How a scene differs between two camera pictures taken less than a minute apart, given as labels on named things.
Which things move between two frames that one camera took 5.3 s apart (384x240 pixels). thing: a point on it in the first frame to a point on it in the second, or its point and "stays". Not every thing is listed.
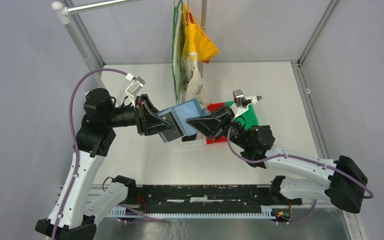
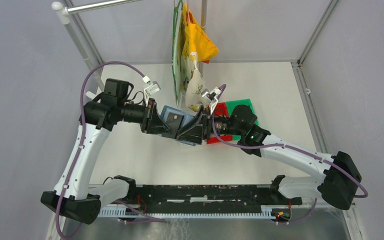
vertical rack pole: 204,25 stays
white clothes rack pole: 63,11 stays
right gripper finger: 211,126 to 193,135
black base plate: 201,198 stays
